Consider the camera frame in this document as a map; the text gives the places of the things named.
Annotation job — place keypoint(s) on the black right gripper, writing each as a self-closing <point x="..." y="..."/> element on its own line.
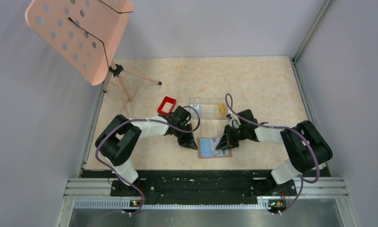
<point x="224" y="143"/>

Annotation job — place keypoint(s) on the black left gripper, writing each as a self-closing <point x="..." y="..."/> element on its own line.
<point x="188" y="142"/>

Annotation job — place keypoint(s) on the brown leather card holder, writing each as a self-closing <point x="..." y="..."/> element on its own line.
<point x="207" y="149"/>

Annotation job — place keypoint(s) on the clear acrylic card box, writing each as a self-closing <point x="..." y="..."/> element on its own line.
<point x="205" y="107"/>

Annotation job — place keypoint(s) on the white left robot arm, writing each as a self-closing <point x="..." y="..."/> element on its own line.
<point x="118" y="140"/>

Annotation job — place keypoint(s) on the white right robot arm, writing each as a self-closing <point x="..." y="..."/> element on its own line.
<point x="305" y="146"/>

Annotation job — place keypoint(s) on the red plastic box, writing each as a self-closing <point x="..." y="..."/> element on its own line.
<point x="167" y="105"/>

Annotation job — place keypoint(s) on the pink perforated music stand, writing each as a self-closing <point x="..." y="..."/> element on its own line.
<point x="86" y="33"/>

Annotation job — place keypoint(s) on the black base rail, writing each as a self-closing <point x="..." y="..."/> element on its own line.
<point x="197" y="187"/>

